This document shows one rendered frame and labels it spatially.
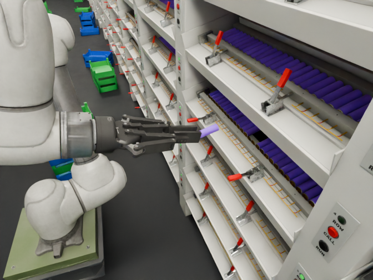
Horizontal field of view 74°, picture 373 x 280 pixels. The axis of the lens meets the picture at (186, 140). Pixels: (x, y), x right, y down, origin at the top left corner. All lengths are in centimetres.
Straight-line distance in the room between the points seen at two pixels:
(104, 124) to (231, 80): 33
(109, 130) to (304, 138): 36
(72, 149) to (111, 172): 61
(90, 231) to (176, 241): 45
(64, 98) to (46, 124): 54
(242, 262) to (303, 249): 44
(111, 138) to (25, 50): 20
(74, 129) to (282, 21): 40
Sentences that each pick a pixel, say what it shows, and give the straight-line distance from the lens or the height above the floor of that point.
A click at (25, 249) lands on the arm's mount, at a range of 128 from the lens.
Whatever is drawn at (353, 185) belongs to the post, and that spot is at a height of 97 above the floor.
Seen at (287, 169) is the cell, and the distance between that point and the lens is 65.
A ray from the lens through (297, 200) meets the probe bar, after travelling 60.
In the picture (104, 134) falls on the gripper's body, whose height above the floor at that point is 95.
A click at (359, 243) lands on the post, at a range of 46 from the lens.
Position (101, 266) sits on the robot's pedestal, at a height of 1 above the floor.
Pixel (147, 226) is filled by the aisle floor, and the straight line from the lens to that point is 146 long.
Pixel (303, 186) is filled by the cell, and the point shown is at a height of 80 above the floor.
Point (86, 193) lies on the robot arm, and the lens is 108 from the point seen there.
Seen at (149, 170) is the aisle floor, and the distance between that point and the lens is 173.
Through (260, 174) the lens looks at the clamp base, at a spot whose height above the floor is 77.
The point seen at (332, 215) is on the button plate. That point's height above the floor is 90.
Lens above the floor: 123
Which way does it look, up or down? 39 degrees down
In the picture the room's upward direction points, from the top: straight up
